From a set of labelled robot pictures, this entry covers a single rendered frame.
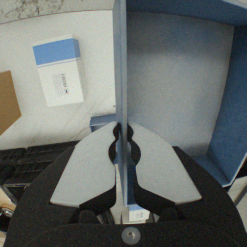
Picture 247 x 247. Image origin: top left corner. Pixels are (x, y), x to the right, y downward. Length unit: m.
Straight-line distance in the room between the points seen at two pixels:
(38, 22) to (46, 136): 0.44
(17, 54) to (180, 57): 0.54
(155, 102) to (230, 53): 0.12
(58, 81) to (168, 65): 0.36
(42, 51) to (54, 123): 0.29
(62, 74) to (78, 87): 0.06
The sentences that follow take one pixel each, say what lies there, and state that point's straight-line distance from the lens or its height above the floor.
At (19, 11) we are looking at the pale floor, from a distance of 1.45.
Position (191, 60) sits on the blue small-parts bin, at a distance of 0.19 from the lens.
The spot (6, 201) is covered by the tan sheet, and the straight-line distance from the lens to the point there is 0.92.
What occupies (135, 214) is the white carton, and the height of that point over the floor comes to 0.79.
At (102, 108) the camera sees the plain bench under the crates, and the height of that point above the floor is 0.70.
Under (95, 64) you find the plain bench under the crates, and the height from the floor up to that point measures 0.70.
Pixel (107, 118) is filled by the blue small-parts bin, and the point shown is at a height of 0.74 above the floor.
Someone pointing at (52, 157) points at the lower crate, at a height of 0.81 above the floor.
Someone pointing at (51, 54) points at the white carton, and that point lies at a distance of 0.47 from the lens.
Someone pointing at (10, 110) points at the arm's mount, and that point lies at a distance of 0.61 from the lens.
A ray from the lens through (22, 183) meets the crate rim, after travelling 0.55.
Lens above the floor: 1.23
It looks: 62 degrees down
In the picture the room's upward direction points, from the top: 167 degrees clockwise
